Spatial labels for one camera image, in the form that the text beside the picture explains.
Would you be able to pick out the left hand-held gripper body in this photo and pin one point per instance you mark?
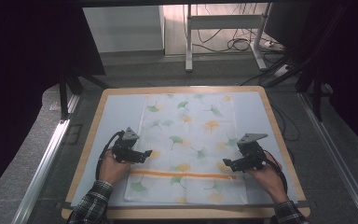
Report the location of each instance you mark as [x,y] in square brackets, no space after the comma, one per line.
[126,151]

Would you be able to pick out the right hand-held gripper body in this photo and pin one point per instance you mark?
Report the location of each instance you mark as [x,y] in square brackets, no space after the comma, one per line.
[251,155]

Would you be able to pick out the white leaf-print pillowcase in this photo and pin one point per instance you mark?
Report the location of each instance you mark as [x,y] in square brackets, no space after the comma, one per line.
[186,137]

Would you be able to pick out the person's left hand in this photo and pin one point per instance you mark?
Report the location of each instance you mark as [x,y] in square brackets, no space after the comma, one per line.
[112,171]

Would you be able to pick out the person's right hand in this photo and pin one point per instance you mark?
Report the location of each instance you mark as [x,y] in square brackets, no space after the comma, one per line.
[268,182]

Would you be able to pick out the pale blue table mat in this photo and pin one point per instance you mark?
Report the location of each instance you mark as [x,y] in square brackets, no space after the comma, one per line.
[121,112]

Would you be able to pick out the dark floor socket plate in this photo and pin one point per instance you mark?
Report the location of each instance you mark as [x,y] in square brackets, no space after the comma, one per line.
[74,134]

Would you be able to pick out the wooden table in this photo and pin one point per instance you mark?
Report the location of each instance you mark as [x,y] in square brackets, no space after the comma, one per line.
[180,214]

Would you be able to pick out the black metal stand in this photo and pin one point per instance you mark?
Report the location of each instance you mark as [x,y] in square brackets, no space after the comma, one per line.
[317,93]
[63,93]

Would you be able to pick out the white power strip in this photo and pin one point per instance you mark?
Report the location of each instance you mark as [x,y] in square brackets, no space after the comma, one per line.
[282,70]

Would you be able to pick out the white cabinet panel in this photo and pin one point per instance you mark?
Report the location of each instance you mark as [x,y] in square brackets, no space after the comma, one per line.
[121,28]

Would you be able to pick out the black curtain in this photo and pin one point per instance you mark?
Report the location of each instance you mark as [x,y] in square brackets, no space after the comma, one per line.
[354,62]
[18,77]

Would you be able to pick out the aluminium rail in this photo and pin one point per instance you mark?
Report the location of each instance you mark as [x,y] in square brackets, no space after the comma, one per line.
[48,161]
[332,146]

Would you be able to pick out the white metal desk frame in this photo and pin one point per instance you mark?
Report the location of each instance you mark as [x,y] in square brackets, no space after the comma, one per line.
[189,46]

